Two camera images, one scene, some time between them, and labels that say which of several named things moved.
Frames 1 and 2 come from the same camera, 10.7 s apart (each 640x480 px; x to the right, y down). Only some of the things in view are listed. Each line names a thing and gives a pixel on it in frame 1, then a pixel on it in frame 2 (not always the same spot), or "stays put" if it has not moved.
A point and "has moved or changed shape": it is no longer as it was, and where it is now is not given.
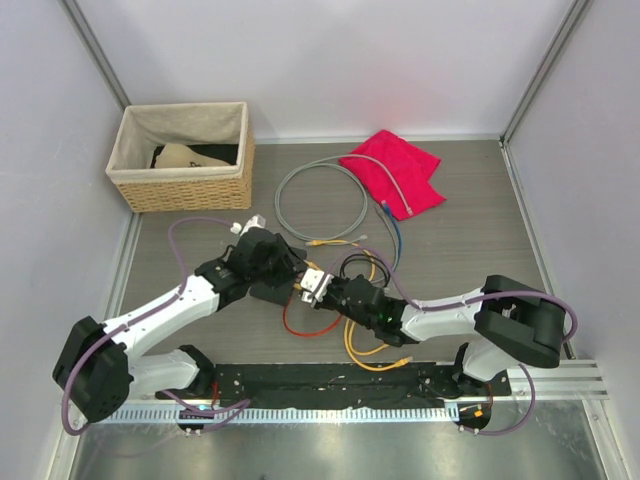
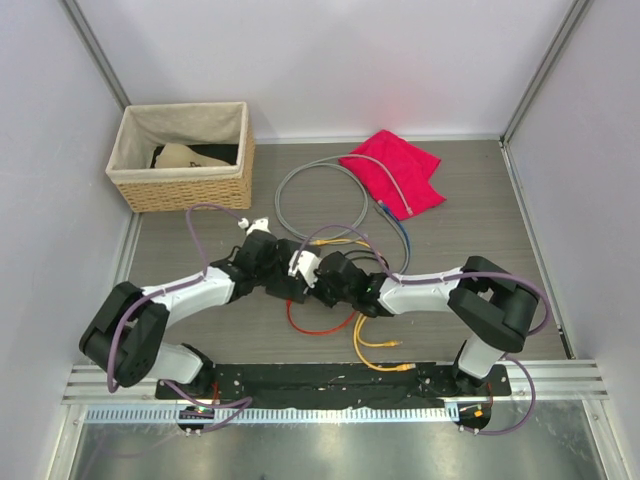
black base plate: x=339 y=385 stays put
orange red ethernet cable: x=305 y=335 has moved or changed shape
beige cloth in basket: x=181 y=156 stays put
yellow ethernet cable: x=322 y=241 has moved or changed shape
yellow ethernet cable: x=399 y=362 has moved or changed shape
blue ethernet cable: x=399 y=234 to x=399 y=222
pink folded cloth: x=412 y=166 stays put
